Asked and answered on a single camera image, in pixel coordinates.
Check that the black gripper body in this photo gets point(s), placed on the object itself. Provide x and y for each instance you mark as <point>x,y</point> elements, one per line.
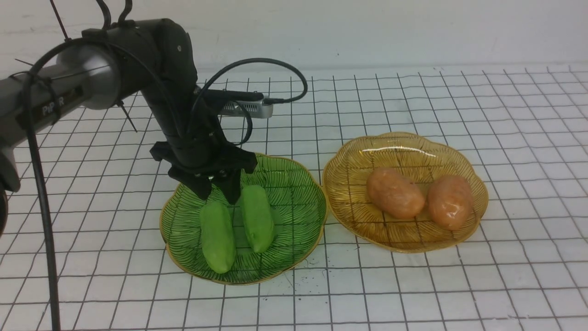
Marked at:
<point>205,156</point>

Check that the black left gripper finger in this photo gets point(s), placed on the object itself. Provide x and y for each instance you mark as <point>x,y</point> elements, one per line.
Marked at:
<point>229,182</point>

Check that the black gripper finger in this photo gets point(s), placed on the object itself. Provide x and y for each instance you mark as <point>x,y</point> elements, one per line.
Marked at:
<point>201,186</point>

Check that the green cucumber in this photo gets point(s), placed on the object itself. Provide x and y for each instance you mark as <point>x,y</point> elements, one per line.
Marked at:
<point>217,236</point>
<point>257,218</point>

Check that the orange potato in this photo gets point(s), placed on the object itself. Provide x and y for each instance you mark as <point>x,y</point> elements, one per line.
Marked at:
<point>394,193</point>
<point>450,202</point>

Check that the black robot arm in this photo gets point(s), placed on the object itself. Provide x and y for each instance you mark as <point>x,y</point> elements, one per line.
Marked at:
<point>102,68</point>

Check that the green glass plate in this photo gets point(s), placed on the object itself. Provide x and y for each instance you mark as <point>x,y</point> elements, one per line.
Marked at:
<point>297,201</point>

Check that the amber glass plate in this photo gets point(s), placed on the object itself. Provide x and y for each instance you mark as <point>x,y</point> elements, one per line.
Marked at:
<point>419,159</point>

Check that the white grid tablecloth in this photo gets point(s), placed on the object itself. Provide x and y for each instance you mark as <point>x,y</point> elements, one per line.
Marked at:
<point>525,269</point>

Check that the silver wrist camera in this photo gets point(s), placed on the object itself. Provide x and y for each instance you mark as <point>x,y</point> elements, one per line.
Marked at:
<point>235,103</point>

